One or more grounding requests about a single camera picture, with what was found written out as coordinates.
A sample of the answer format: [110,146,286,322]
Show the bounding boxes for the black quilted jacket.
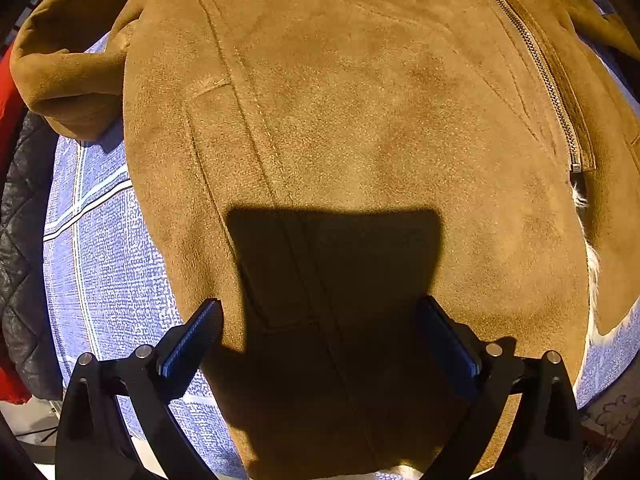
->
[0,110,66,401]

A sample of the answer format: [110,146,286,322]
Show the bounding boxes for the blue plaid blanket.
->
[42,35,640,479]

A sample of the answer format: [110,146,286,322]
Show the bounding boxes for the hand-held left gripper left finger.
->
[55,298,223,480]

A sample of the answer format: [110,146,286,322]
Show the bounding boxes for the brown suede jacket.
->
[9,0,640,480]

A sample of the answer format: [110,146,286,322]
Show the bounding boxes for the red garment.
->
[0,42,32,406]

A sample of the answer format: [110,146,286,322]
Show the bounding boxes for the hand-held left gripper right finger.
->
[417,296,586,480]

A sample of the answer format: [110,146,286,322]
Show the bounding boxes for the patterned floor mat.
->
[575,390,640,480]

